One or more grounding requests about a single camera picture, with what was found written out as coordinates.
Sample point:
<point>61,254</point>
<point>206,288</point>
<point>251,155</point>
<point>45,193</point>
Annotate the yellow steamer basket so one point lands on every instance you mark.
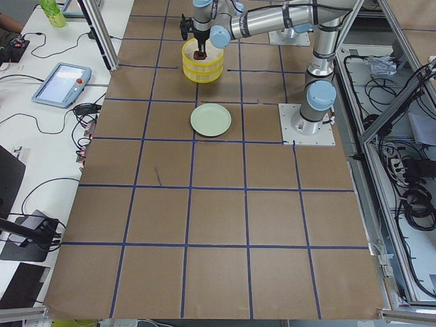
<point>202,77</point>
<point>214,56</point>

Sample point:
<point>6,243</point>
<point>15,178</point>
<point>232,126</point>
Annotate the teach pendant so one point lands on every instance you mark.
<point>63,85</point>

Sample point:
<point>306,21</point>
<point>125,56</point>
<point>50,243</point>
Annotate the black power brick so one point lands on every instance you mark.
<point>87,108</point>

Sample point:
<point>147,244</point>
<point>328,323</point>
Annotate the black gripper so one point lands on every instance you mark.
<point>201,36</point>

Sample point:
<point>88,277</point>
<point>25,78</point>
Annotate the aluminium frame post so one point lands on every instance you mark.
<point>98,28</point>

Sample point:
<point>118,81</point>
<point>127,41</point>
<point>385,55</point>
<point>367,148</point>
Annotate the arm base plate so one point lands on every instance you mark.
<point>306,136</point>
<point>300,41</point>

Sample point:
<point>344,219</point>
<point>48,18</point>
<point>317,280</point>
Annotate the light green plate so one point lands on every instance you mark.
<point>210,120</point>

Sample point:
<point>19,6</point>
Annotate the green bottle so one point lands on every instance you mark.
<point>53,13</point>

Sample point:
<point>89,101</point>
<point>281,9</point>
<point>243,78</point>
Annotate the dark red bun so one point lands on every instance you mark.
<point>199,56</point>

